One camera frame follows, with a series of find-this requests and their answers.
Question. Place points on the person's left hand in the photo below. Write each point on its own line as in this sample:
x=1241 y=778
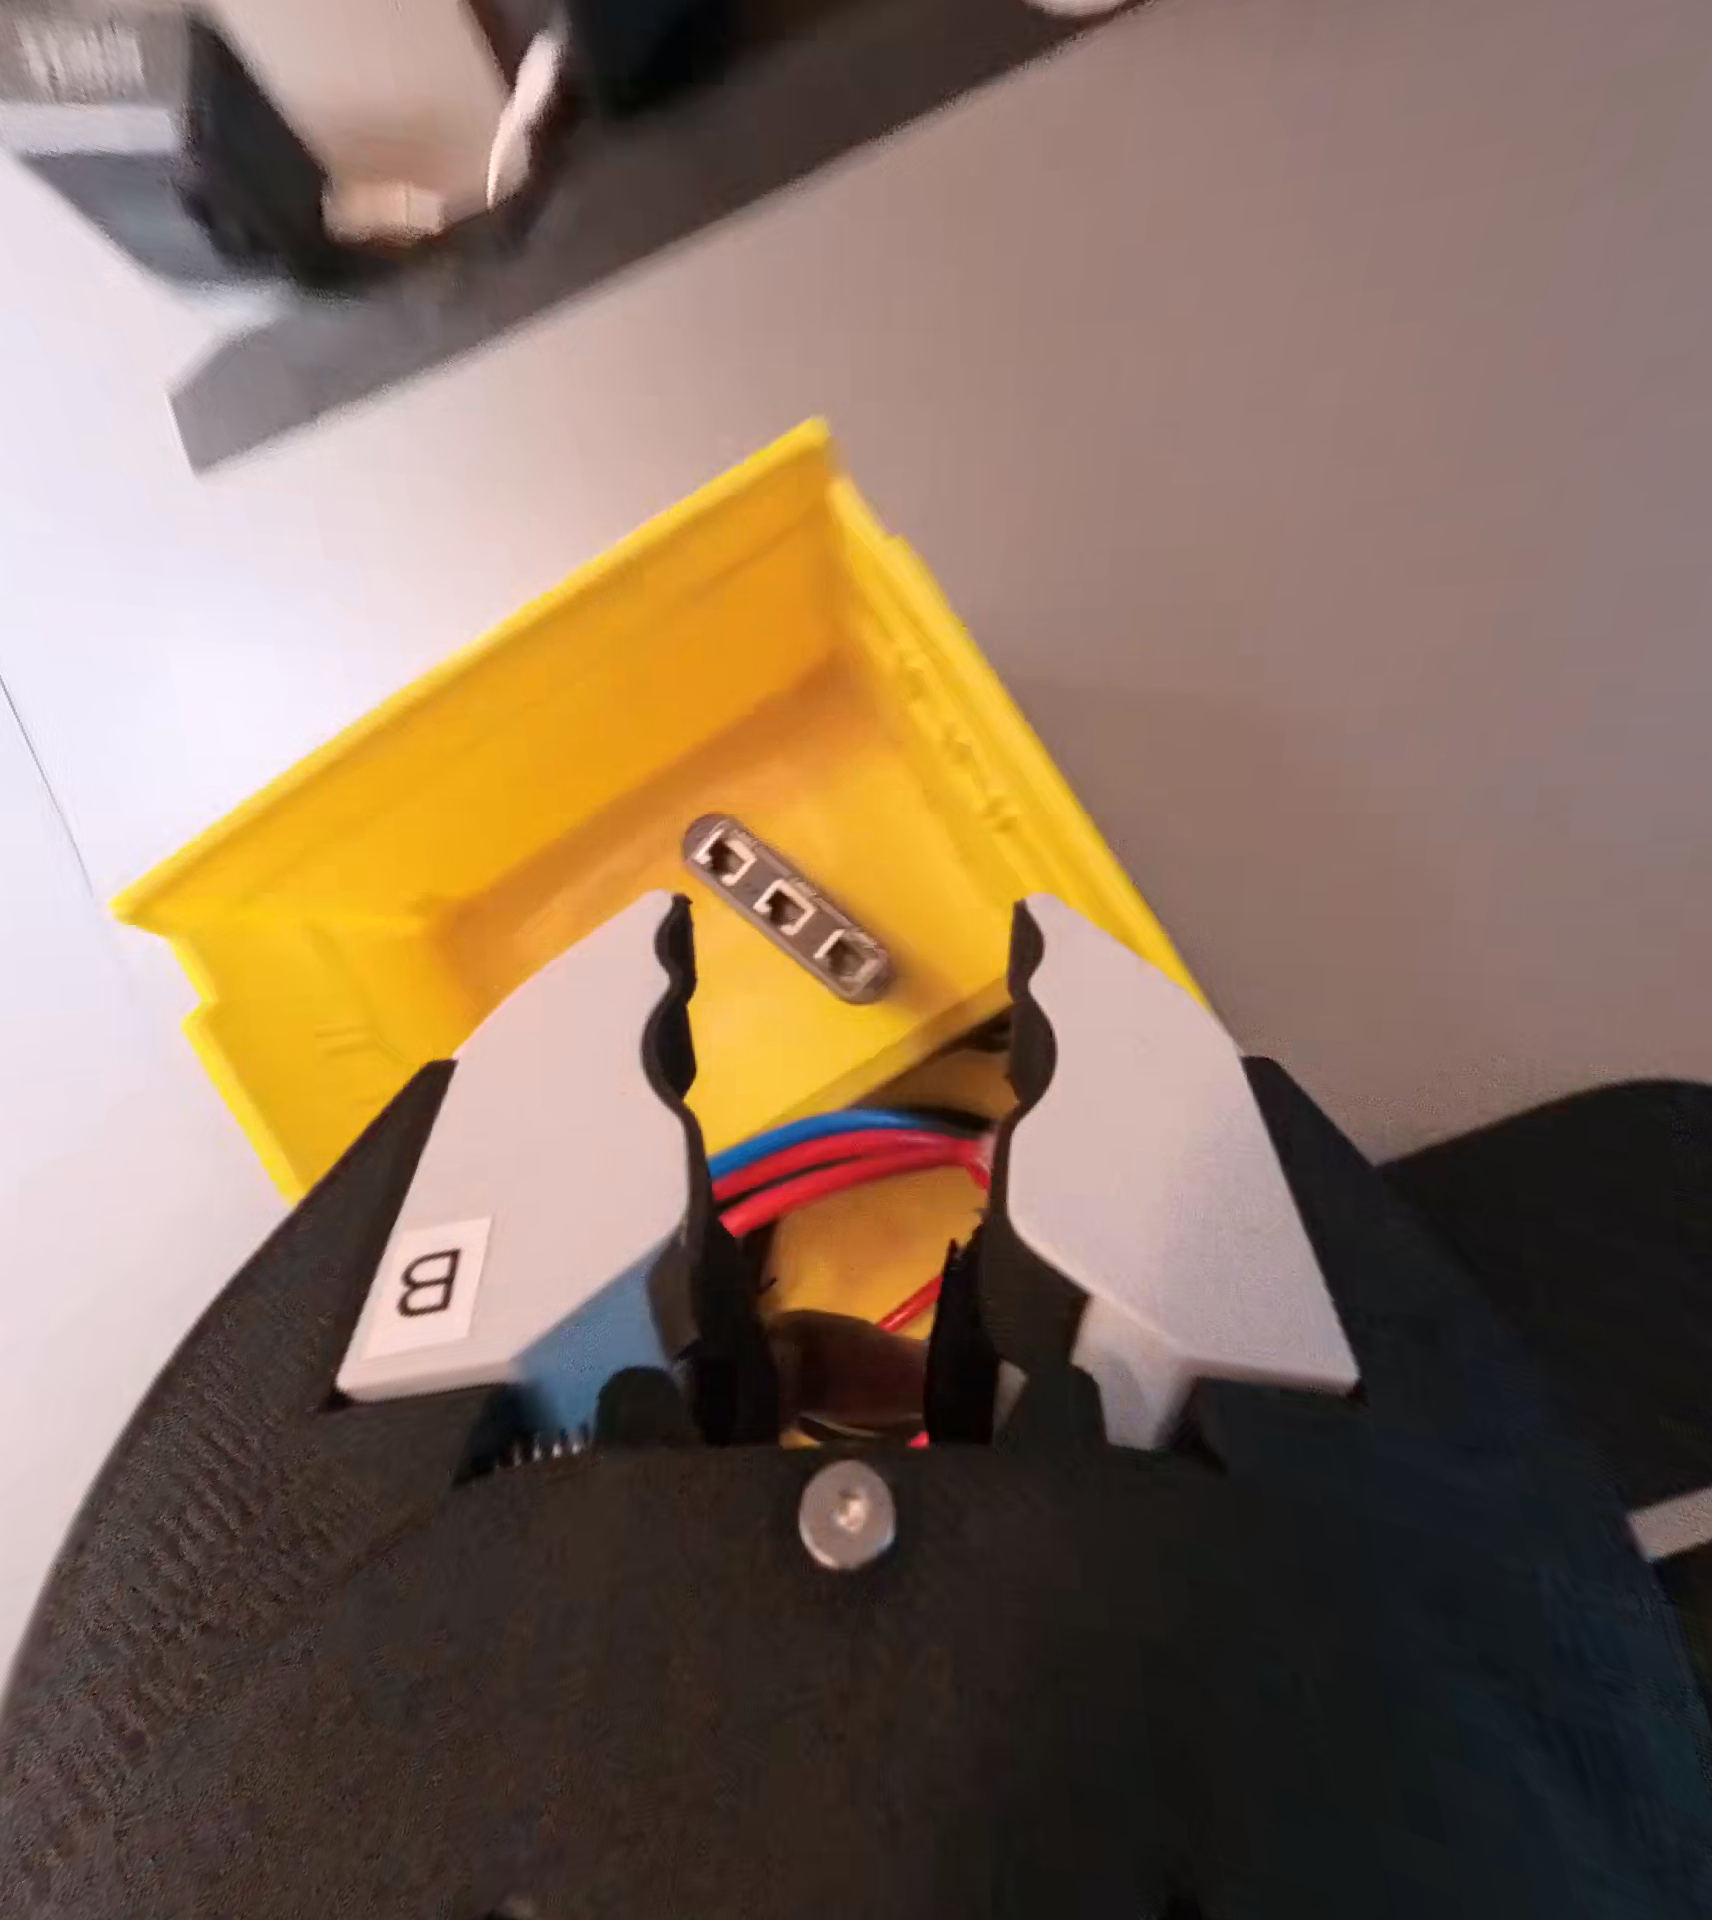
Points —
x=849 y=1372

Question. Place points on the yellow plastic bin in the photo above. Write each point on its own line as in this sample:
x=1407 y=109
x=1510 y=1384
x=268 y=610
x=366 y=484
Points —
x=540 y=811

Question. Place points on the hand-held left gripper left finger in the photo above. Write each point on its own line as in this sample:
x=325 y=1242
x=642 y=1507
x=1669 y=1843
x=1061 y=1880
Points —
x=540 y=1141

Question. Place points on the black ethernet hub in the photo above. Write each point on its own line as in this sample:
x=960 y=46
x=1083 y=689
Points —
x=789 y=909

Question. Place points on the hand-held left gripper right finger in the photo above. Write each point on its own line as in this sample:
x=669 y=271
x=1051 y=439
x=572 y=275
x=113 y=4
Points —
x=1171 y=1170

